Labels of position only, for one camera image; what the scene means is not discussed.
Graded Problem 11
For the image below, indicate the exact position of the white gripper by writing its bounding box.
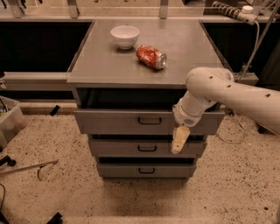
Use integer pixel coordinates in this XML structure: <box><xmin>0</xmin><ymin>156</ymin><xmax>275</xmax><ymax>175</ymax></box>
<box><xmin>171</xmin><ymin>91</ymin><xmax>216</xmax><ymax>154</ymax></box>

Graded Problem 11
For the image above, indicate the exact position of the grey top drawer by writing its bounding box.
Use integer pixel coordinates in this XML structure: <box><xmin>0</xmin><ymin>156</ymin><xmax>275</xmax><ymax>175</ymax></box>
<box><xmin>73</xmin><ymin>87</ymin><xmax>226</xmax><ymax>137</ymax></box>

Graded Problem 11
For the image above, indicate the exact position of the grey drawer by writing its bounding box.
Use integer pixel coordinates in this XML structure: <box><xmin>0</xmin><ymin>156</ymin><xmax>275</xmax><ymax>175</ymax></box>
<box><xmin>73</xmin><ymin>87</ymin><xmax>226</xmax><ymax>137</ymax></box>
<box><xmin>97</xmin><ymin>157</ymin><xmax>196</xmax><ymax>179</ymax></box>
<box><xmin>88</xmin><ymin>135</ymin><xmax>207</xmax><ymax>158</ymax></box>

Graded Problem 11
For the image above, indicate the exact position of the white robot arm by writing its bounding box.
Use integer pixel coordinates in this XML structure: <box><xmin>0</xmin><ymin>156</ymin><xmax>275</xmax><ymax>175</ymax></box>
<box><xmin>171</xmin><ymin>67</ymin><xmax>280</xmax><ymax>154</ymax></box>

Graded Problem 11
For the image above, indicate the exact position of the grey drawer cabinet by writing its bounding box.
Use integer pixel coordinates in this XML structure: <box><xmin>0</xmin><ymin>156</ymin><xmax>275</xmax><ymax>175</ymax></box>
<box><xmin>66</xmin><ymin>18</ymin><xmax>235</xmax><ymax>182</ymax></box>

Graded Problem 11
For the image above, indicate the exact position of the grey middle drawer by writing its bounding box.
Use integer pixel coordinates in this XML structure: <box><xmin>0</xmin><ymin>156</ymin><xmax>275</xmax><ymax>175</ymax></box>
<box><xmin>88</xmin><ymin>135</ymin><xmax>207</xmax><ymax>158</ymax></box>

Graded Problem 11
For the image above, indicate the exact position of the grey bottom drawer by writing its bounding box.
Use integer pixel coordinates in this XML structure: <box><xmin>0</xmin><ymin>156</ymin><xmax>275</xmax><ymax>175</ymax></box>
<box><xmin>97</xmin><ymin>157</ymin><xmax>196</xmax><ymax>179</ymax></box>

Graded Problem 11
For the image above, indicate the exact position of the red soda can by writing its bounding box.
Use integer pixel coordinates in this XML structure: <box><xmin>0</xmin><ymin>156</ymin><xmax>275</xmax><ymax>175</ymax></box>
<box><xmin>136</xmin><ymin>45</ymin><xmax>167</xmax><ymax>70</ymax></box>

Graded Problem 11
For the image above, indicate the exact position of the white ceramic bowl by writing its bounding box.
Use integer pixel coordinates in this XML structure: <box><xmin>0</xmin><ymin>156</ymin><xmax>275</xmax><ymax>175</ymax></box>
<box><xmin>110</xmin><ymin>25</ymin><xmax>140</xmax><ymax>49</ymax></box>

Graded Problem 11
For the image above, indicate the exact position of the small black block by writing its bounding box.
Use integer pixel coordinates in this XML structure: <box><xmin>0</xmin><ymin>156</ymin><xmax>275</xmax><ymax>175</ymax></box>
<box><xmin>50</xmin><ymin>105</ymin><xmax>60</xmax><ymax>116</ymax></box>

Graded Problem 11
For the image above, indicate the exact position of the long wooden stick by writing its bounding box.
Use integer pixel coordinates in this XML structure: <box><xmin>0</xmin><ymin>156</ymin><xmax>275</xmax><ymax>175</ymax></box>
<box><xmin>0</xmin><ymin>160</ymin><xmax>59</xmax><ymax>177</ymax></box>

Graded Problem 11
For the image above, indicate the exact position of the white power strip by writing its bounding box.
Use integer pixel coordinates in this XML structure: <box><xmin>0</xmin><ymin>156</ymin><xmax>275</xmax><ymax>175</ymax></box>
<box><xmin>212</xmin><ymin>1</ymin><xmax>257</xmax><ymax>25</ymax></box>

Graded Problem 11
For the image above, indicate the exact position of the black object bottom edge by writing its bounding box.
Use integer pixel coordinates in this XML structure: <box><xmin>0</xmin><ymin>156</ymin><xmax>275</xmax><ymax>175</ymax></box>
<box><xmin>46</xmin><ymin>213</ymin><xmax>63</xmax><ymax>224</ymax></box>

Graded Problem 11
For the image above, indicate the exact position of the clear plastic storage bin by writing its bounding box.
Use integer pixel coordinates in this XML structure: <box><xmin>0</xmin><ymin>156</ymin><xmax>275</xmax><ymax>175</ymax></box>
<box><xmin>0</xmin><ymin>96</ymin><xmax>26</xmax><ymax>148</ymax></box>

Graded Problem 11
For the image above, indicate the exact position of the black clamp on floor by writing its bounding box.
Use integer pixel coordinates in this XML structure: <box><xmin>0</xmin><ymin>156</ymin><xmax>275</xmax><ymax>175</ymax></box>
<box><xmin>0</xmin><ymin>156</ymin><xmax>16</xmax><ymax>166</ymax></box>

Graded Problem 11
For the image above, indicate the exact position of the white cable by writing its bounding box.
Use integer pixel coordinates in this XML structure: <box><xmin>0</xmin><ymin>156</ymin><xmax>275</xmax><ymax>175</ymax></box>
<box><xmin>214</xmin><ymin>20</ymin><xmax>261</xmax><ymax>145</ymax></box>

